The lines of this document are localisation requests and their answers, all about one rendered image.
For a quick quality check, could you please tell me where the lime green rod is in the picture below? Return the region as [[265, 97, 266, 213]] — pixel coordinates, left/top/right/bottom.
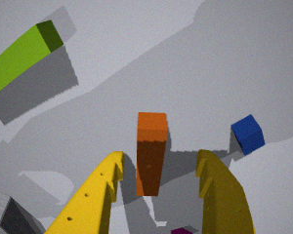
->
[[0, 20, 64, 91]]

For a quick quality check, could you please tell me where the small blue cube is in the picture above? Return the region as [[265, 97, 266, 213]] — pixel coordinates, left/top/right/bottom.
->
[[231, 114, 265, 156]]

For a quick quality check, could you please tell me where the orange rod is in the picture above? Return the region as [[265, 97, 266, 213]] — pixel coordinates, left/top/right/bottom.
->
[[137, 112, 168, 196]]

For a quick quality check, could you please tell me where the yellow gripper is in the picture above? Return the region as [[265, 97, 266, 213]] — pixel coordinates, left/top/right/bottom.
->
[[44, 149, 256, 234]]

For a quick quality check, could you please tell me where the small magenta block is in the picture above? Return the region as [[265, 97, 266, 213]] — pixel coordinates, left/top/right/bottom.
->
[[171, 227, 192, 234]]

